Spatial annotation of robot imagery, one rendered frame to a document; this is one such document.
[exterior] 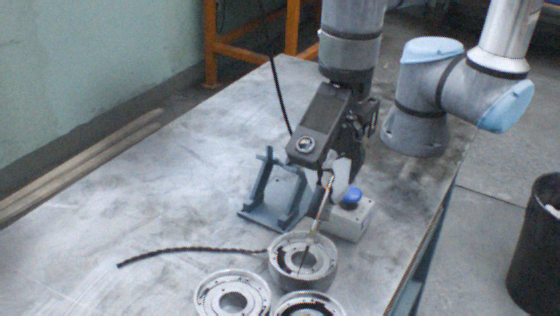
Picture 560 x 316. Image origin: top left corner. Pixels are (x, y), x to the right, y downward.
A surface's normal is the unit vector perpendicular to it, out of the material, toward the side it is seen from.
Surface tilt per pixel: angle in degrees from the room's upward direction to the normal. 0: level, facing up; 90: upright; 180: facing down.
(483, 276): 0
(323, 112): 32
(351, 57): 91
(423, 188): 0
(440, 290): 0
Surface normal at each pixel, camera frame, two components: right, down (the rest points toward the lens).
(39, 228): 0.06, -0.84
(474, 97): -0.73, 0.25
